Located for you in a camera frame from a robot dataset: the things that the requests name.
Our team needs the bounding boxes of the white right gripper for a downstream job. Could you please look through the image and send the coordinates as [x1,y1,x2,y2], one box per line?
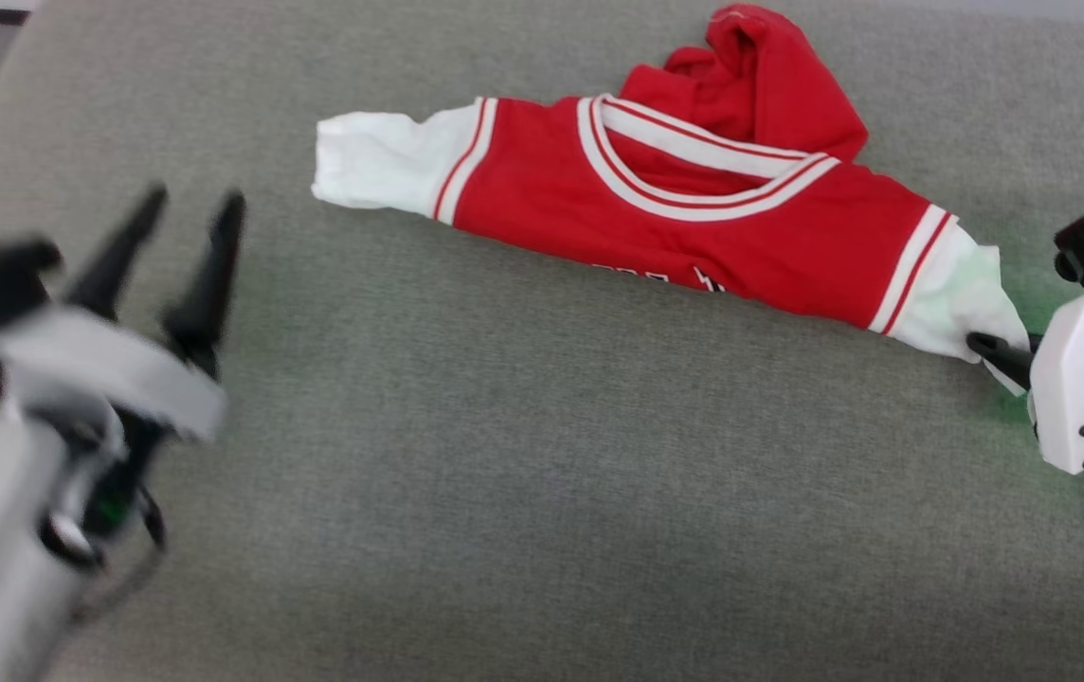
[967,263,1084,476]

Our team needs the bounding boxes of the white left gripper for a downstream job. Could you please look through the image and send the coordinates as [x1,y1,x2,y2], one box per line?
[0,185,247,444]

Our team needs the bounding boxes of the red and white jersey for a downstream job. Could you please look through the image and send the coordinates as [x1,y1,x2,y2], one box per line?
[312,5,1032,397]

